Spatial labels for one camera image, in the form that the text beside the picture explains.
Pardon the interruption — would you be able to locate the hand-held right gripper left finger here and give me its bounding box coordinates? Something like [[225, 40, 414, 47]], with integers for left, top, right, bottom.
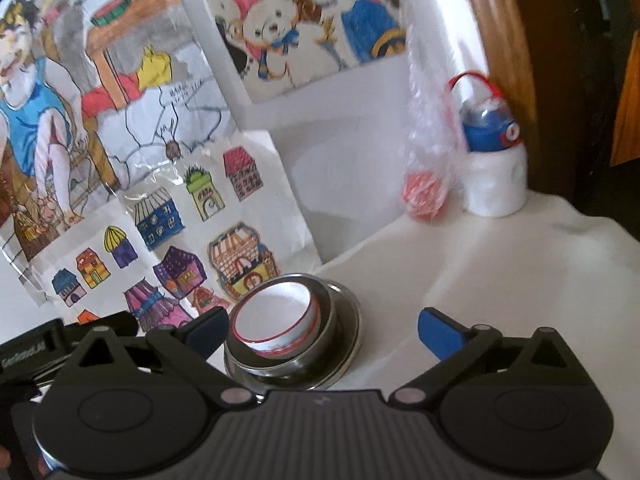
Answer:
[[70, 306, 256, 407]]

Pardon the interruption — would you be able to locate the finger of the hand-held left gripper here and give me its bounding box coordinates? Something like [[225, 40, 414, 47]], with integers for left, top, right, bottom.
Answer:
[[62, 311, 140, 341]]

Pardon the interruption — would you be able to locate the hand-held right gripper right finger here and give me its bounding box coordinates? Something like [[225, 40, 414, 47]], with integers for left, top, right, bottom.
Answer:
[[390, 307, 583, 406]]

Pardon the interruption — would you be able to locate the white red-rimmed bowl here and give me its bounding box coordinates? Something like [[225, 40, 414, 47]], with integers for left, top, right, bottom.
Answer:
[[229, 280, 320, 356], [252, 300, 322, 361]]

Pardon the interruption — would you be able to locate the stainless steel plate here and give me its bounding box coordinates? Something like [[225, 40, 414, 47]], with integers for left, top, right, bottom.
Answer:
[[223, 280, 362, 392], [227, 355, 358, 393]]

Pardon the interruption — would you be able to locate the stainless steel bowl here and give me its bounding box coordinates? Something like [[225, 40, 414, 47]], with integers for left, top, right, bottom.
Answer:
[[227, 272, 337, 377]]

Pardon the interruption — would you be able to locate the white printed tablecloth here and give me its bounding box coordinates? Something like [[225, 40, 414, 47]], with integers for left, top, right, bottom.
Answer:
[[210, 190, 640, 480]]

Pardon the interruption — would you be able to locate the clear plastic bag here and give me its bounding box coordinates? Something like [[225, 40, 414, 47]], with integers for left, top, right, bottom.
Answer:
[[402, 0, 468, 226]]

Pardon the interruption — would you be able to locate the colourful houses drawing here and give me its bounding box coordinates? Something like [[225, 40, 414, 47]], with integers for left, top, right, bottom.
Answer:
[[22, 130, 323, 331]]

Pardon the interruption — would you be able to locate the white bottle blue lid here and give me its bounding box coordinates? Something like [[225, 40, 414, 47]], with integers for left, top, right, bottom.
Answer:
[[445, 71, 530, 218]]

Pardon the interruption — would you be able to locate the child with fan drawing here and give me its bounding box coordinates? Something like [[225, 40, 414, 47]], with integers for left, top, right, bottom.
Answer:
[[0, 0, 236, 306]]

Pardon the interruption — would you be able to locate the orange dress figure painting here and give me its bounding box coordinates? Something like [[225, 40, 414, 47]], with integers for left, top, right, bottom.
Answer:
[[607, 27, 640, 167]]

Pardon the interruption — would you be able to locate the girl with teddy drawing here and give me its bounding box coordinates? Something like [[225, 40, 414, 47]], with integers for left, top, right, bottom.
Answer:
[[167, 0, 408, 106]]

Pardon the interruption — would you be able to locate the brown wooden door frame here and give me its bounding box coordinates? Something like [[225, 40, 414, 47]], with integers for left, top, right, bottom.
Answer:
[[455, 0, 538, 196]]

